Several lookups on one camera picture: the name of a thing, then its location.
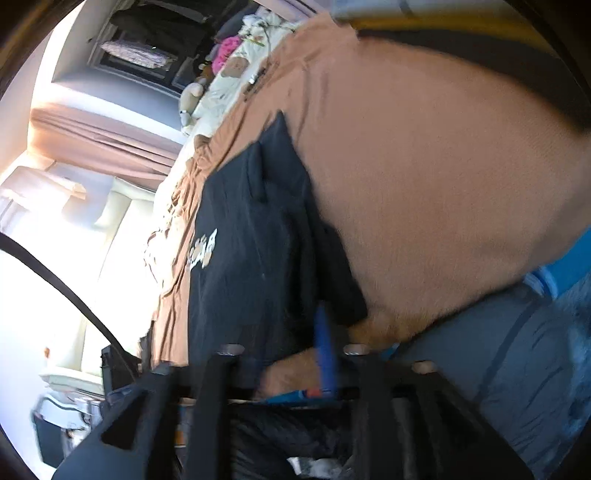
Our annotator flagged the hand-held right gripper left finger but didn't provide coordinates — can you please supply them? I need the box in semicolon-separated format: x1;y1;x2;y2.
51;344;260;480

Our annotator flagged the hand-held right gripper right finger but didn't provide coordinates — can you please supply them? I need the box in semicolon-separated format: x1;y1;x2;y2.
313;301;536;480

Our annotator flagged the black paw print t-shirt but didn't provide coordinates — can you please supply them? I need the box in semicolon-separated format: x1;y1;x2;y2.
187;111;370;402

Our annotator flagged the dark bedside storage box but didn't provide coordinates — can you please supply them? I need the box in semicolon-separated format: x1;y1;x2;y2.
32;397;102;469

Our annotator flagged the cream padded headboard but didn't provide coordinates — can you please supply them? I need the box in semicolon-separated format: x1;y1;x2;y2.
39;178;162;388

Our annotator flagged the person's grey pants leg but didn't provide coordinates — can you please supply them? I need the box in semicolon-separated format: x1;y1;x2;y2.
383;272;591;480

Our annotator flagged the white hanging cloth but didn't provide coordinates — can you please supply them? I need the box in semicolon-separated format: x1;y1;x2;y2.
0;166;88;217

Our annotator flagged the orange bed sheet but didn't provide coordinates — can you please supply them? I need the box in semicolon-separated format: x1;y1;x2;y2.
143;11;583;402

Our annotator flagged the long pink curtain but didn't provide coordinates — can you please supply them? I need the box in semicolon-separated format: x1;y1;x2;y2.
30;104;185;188

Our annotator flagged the beige plush toy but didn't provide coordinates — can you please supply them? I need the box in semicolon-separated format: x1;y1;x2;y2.
179;83;206;134

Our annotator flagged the dark window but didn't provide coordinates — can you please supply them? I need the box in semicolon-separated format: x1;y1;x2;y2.
90;0;222;90

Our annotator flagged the floral hanging garment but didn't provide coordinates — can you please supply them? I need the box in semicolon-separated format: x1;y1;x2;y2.
100;41;178;70

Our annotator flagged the pink plush toy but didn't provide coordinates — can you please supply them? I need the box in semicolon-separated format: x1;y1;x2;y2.
217;37;243;63

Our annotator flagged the white spotted plush toy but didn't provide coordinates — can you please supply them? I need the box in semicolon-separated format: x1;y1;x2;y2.
240;14;287;47

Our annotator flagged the grey pillow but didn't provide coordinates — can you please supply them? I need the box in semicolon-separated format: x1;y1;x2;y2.
217;11;250;42

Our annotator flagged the black hanging garment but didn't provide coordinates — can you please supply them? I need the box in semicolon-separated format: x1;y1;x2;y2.
111;7;208;51

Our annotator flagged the thick black gripper cable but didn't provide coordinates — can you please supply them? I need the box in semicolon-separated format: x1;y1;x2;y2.
0;233;144;370

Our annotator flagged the black cable hub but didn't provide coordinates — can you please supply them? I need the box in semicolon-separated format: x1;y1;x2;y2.
242;67;269;100

